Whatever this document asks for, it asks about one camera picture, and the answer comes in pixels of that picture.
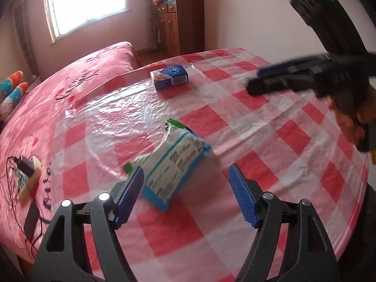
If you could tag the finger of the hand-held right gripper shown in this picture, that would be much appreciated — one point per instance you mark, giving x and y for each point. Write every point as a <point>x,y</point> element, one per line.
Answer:
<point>282,66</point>
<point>279,83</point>

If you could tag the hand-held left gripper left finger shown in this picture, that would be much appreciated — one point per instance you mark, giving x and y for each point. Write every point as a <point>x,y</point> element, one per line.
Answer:
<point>129,196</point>

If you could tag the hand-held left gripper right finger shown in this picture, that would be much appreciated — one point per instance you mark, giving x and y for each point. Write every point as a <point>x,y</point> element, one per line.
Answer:
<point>243,196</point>

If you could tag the white blue packet green ends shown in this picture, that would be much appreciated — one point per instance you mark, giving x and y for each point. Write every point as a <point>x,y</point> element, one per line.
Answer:
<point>173,164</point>

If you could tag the person's right hand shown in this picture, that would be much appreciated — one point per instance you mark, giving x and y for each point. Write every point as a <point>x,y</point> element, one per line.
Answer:
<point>349,126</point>

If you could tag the beige box with green print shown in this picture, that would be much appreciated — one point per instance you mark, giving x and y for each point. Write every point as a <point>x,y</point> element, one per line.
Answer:
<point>32,182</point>

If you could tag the black power adapter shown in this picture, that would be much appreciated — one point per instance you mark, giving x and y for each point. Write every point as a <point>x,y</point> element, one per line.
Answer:
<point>31,220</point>

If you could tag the brown wooden cabinet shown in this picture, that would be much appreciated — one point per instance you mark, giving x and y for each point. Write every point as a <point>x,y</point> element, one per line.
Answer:
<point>188,23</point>

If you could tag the black charger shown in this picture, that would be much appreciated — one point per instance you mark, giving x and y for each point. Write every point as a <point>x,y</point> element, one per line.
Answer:
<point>26,167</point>

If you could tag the blue white tissue pack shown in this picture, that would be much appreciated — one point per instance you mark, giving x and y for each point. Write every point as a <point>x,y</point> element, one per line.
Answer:
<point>170,77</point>

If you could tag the bed with pink printed sheet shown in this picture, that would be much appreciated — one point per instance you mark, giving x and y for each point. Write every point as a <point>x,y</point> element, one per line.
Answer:
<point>88,70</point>

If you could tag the grey patterned curtain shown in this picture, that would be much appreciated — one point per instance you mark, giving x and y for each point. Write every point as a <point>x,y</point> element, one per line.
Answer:
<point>151,20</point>
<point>25,35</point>

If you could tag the window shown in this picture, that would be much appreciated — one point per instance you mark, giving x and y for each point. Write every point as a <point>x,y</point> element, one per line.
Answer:
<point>85,3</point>

